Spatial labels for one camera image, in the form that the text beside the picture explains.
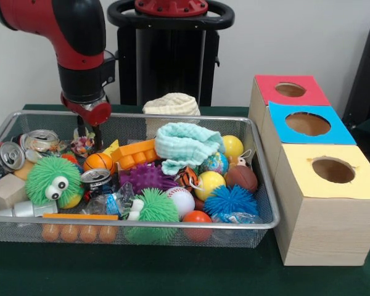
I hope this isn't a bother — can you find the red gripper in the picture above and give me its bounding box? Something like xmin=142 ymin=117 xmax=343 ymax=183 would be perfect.
xmin=60 ymin=91 xmax=112 ymax=154

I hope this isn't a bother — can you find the multicolour patterned cloth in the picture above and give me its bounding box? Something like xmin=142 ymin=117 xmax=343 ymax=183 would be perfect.
xmin=70 ymin=128 xmax=96 ymax=155

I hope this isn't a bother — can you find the green spiky ball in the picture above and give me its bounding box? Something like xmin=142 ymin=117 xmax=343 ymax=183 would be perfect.
xmin=121 ymin=187 xmax=180 ymax=223
xmin=25 ymin=155 xmax=83 ymax=206

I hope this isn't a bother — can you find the cream knitted cloth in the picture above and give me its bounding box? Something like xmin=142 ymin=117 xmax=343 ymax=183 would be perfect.
xmin=142 ymin=92 xmax=202 ymax=136

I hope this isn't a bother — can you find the mint green cloth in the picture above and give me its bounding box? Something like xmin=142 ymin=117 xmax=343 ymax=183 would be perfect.
xmin=154 ymin=122 xmax=226 ymax=176

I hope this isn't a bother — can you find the wooden box with three holes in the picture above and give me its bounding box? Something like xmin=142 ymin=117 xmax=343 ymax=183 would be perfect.
xmin=248 ymin=74 xmax=370 ymax=267

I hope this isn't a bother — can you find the orange plastic block tray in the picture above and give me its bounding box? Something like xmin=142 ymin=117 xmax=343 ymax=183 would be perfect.
xmin=112 ymin=139 xmax=161 ymax=170

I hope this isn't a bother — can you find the purple spiky ball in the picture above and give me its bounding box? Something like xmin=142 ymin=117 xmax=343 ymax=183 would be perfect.
xmin=120 ymin=162 xmax=178 ymax=194

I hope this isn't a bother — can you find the striped tiger plush toy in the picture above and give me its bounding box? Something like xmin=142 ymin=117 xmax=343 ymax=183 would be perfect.
xmin=175 ymin=166 xmax=201 ymax=191

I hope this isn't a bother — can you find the white baseball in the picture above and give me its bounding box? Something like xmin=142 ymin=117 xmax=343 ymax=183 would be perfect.
xmin=165 ymin=187 xmax=196 ymax=218

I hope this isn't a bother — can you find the blue spiky ball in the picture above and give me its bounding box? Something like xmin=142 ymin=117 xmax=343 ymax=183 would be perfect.
xmin=203 ymin=184 xmax=260 ymax=216

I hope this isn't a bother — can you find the brown toy football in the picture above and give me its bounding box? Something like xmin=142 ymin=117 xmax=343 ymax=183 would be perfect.
xmin=224 ymin=166 xmax=260 ymax=194

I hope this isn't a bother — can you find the black flat panel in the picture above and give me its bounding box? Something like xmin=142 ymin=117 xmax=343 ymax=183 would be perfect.
xmin=342 ymin=20 xmax=370 ymax=124

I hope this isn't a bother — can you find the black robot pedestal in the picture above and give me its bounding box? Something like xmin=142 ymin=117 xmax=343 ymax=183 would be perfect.
xmin=107 ymin=0 xmax=235 ymax=107

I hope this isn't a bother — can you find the silver wire mesh bin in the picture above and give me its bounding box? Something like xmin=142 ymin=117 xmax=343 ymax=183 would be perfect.
xmin=0 ymin=110 xmax=281 ymax=249

